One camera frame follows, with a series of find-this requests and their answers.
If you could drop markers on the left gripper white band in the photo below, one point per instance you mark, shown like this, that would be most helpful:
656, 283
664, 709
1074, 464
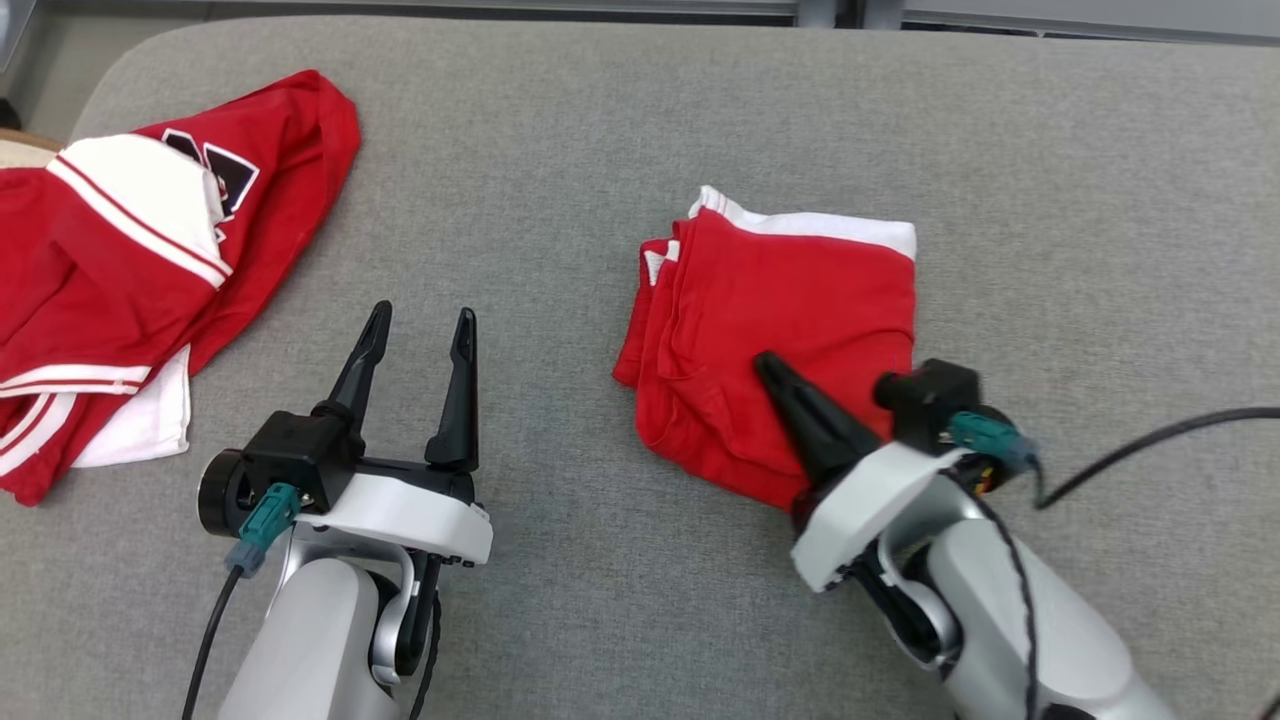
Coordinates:
410, 515

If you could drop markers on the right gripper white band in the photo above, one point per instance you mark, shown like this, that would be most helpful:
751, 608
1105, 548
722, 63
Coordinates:
860, 510

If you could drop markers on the red shorts with white stripe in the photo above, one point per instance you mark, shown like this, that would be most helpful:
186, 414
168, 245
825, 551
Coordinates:
800, 300

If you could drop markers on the red jersey with black lettering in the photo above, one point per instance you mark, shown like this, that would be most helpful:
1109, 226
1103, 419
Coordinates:
80, 300

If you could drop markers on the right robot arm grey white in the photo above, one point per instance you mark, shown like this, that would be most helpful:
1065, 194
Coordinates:
1080, 640

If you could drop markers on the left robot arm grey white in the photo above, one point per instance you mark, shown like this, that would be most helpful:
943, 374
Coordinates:
310, 650

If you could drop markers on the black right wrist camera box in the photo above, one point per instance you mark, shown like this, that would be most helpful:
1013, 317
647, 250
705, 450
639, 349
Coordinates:
930, 395

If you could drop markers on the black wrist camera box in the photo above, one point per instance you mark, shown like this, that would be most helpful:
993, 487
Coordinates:
290, 450
930, 395

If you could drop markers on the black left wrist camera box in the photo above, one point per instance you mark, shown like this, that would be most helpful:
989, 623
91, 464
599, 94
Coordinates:
290, 450

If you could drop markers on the grey metal partition post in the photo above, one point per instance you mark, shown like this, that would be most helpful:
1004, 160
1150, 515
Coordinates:
820, 10

